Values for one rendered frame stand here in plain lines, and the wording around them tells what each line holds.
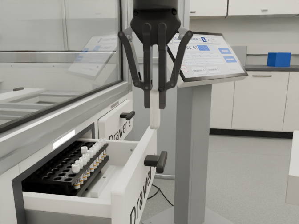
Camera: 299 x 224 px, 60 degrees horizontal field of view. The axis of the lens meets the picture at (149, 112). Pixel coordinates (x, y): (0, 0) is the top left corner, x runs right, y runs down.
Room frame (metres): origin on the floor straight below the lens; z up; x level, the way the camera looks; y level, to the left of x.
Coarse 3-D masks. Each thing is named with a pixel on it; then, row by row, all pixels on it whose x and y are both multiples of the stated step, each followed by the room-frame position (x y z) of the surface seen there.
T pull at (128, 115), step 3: (132, 111) 0.78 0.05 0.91; (120, 114) 0.75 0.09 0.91; (123, 114) 0.75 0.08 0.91; (126, 114) 0.75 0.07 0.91; (129, 114) 0.74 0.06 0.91; (132, 114) 0.76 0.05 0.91; (120, 117) 0.75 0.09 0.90; (123, 117) 0.75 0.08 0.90; (126, 117) 0.72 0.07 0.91; (129, 117) 0.72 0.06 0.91
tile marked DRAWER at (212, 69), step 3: (207, 66) 1.31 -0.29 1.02; (210, 66) 1.33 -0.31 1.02; (213, 66) 1.34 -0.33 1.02; (216, 66) 1.35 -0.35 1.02; (207, 69) 1.29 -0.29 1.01; (210, 69) 1.31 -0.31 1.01; (213, 69) 1.32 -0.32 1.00; (216, 69) 1.33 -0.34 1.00; (210, 72) 1.29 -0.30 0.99; (213, 72) 1.30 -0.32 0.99; (216, 72) 1.32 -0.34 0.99; (219, 72) 1.33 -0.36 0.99
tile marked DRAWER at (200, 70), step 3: (201, 66) 1.28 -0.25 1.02; (192, 69) 1.23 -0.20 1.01; (195, 69) 1.24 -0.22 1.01; (198, 69) 1.26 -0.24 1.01; (201, 69) 1.27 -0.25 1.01; (204, 69) 1.28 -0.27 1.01; (195, 72) 1.23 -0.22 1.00; (198, 72) 1.24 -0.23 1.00; (201, 72) 1.25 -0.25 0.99; (204, 72) 1.26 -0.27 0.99
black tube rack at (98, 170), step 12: (72, 144) 0.52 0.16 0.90; (84, 144) 0.52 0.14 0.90; (60, 156) 0.46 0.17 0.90; (72, 156) 0.47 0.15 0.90; (108, 156) 0.53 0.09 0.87; (48, 168) 0.41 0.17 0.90; (60, 168) 0.41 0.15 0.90; (96, 168) 0.47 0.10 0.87; (24, 180) 0.37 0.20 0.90; (36, 180) 0.37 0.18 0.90; (48, 180) 0.36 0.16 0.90; (60, 180) 0.36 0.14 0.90; (84, 180) 0.42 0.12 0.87; (36, 192) 0.38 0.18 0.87; (48, 192) 0.38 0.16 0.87; (60, 192) 0.38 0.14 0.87; (72, 192) 0.39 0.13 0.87
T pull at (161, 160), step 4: (164, 152) 0.45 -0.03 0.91; (148, 156) 0.43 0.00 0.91; (152, 156) 0.43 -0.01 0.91; (156, 156) 0.43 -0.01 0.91; (160, 156) 0.43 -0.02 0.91; (164, 156) 0.43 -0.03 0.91; (148, 160) 0.42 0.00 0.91; (152, 160) 0.41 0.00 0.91; (156, 160) 0.41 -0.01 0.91; (160, 160) 0.41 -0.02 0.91; (164, 160) 0.41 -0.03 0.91; (148, 164) 0.41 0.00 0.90; (152, 164) 0.41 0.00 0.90; (156, 164) 0.41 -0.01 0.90; (160, 164) 0.40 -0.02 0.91; (164, 164) 0.41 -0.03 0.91; (156, 168) 0.39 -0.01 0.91; (160, 168) 0.39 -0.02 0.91; (160, 172) 0.39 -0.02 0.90
